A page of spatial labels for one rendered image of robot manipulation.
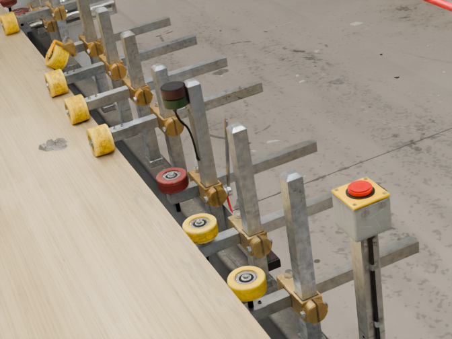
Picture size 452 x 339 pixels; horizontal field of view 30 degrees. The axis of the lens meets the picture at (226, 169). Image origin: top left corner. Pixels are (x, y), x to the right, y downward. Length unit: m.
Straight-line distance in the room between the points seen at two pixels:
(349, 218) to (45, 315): 0.72
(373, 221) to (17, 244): 0.97
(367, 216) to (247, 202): 0.58
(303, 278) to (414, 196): 1.93
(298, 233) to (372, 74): 3.12
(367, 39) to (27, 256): 3.57
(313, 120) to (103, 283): 2.63
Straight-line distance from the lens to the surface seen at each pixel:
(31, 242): 2.05
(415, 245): 1.94
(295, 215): 1.66
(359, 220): 1.37
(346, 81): 4.71
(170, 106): 2.02
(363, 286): 1.48
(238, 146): 1.84
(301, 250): 1.71
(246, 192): 1.90
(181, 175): 2.15
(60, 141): 2.44
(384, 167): 3.85
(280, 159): 2.27
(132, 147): 2.80
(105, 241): 1.97
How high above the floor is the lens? 1.96
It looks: 29 degrees down
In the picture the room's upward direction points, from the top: 10 degrees counter-clockwise
